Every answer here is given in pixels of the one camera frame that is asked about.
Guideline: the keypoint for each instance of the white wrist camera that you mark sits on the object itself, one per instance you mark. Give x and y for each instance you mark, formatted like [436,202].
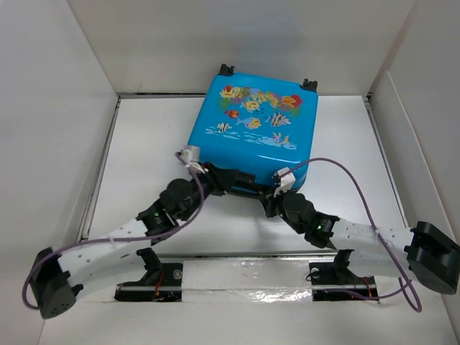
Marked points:
[189,157]
[284,179]

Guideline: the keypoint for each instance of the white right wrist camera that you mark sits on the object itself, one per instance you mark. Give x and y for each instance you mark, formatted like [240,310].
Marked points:
[284,179]

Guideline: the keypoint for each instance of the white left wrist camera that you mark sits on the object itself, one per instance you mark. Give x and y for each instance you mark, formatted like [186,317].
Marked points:
[189,157]

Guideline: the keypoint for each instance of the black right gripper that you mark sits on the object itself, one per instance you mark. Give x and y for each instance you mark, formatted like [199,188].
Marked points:
[269,203]

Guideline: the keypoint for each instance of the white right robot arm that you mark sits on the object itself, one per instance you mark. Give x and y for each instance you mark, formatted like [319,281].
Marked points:
[423,253]

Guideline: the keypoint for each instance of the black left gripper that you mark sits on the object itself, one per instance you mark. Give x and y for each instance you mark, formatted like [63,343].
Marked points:
[219,179]

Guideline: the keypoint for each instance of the blue hard-shell suitcase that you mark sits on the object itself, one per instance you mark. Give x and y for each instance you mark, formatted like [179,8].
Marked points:
[256,125]

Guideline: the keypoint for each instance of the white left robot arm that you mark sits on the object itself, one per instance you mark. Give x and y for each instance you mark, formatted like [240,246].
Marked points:
[59,277]

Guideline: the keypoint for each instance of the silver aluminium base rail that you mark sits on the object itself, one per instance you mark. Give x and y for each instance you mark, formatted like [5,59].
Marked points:
[226,280]

